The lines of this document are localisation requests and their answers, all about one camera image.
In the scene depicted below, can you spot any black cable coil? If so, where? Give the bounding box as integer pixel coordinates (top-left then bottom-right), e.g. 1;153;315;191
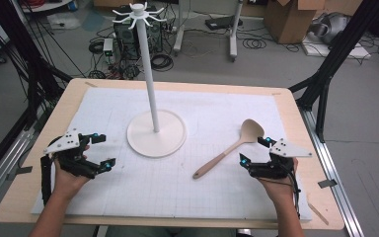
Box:
242;38;268;50
150;53;175;72

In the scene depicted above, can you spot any cardboard box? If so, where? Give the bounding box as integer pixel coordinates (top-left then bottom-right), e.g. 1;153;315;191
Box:
264;0;363;45

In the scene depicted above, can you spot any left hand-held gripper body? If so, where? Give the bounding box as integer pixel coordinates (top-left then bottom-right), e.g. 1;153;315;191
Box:
40;127;99;180

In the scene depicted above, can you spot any wooden spoon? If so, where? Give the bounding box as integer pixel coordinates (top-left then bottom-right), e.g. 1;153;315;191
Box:
191;118;265;181

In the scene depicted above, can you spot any black metal frame stand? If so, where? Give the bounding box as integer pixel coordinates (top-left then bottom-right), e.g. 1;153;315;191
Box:
288;0;379;144
0;0;74;186

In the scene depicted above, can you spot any black table clip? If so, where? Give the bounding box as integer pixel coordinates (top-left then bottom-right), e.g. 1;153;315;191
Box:
6;165;34;182
317;179;339;190

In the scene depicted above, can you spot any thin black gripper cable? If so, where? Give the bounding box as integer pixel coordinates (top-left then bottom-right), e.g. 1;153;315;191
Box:
287;164;302;219

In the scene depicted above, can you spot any white stand leg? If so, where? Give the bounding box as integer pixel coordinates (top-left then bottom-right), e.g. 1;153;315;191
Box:
173;0;186;55
228;0;245;63

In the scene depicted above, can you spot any thin wooden strip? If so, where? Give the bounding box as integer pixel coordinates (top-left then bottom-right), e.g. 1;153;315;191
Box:
307;200;331;227

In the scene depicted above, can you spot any white flat board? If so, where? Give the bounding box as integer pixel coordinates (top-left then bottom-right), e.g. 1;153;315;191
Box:
301;40;373;61

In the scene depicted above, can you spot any black computer tower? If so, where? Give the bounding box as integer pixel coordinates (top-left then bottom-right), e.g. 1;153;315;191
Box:
113;4;164;61

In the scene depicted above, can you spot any flat black device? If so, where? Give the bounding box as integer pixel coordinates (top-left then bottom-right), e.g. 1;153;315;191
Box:
204;15;245;32

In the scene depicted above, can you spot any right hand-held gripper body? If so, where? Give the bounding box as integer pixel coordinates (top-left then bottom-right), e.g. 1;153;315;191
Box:
247;137;314;181

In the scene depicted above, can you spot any white power adapter box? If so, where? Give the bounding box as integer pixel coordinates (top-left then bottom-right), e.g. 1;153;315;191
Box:
102;38;114;57

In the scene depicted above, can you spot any black sleeved gripper cable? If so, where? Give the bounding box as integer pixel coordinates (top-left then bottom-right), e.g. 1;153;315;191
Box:
39;153;53;206

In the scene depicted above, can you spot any white utensil stand with hooks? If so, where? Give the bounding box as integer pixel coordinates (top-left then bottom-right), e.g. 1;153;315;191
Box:
112;2;189;159

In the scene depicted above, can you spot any white grid mat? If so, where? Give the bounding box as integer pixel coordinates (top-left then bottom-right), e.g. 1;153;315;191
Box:
31;86;314;221

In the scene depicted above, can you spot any person's right hand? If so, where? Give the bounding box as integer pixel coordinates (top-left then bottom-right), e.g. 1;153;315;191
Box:
257;157;300;205

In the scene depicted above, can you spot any person's left hand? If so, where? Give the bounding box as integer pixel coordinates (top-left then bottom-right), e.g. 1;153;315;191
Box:
52;144;92;200

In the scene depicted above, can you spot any aluminium rail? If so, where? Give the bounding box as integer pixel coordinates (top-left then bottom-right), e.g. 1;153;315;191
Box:
0;125;37;217
300;108;365;237

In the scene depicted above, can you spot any grey rounded appliance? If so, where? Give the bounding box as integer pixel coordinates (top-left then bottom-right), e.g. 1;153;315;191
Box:
308;12;352;45

